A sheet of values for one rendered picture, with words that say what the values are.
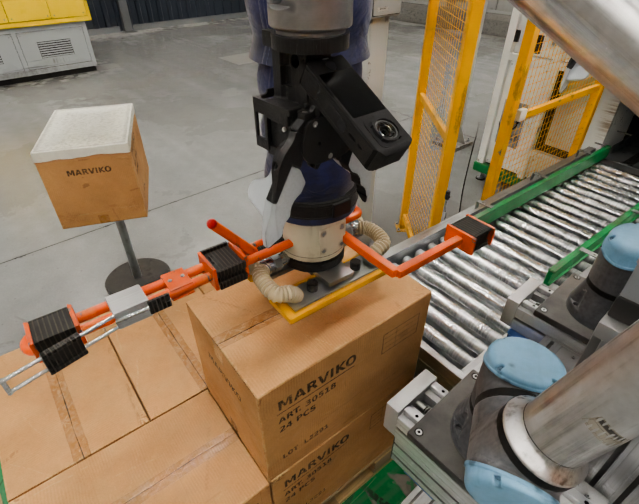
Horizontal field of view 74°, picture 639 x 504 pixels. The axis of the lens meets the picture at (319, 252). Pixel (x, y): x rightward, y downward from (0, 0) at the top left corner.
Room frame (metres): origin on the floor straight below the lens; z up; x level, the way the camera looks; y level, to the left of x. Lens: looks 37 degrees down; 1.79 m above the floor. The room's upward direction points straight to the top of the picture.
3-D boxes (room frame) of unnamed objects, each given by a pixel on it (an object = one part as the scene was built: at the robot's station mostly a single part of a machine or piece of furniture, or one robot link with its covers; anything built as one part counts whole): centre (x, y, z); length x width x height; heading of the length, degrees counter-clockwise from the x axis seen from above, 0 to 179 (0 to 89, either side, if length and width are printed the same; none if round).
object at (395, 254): (2.12, -1.00, 0.50); 2.31 x 0.05 x 0.19; 128
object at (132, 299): (0.63, 0.39, 1.18); 0.07 x 0.07 x 0.04; 37
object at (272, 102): (0.43, 0.01, 1.66); 0.09 x 0.08 x 0.12; 41
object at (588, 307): (0.76, -0.70, 1.09); 0.15 x 0.15 x 0.10
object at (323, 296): (0.84, -0.04, 1.08); 0.34 x 0.10 x 0.05; 127
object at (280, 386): (0.91, 0.02, 0.74); 0.60 x 0.40 x 0.40; 127
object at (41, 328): (0.56, 0.50, 1.18); 0.08 x 0.07 x 0.05; 127
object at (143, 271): (2.10, 1.16, 0.31); 0.40 x 0.40 x 0.62
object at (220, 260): (0.76, 0.22, 1.18); 0.10 x 0.08 x 0.06; 37
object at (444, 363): (1.15, -0.28, 0.58); 0.70 x 0.03 x 0.06; 38
